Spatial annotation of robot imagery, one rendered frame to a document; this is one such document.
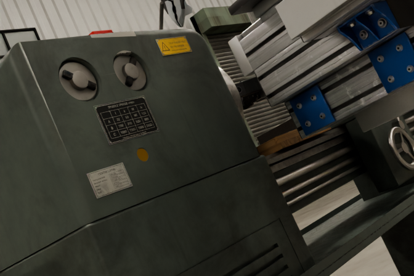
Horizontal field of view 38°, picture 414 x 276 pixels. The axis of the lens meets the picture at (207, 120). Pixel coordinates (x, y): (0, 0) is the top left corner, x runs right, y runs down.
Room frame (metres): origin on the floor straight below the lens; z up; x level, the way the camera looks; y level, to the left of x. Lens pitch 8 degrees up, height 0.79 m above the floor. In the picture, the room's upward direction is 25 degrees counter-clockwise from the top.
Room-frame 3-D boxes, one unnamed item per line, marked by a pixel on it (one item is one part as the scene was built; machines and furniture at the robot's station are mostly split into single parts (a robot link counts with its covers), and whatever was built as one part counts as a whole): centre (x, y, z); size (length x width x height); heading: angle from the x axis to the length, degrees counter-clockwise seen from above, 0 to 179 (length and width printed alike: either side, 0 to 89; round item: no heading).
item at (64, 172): (1.52, 0.28, 1.06); 0.59 x 0.48 x 0.39; 139
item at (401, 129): (2.16, -0.56, 0.73); 0.27 x 0.12 x 0.27; 139
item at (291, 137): (2.03, -0.13, 0.89); 0.36 x 0.30 x 0.04; 49
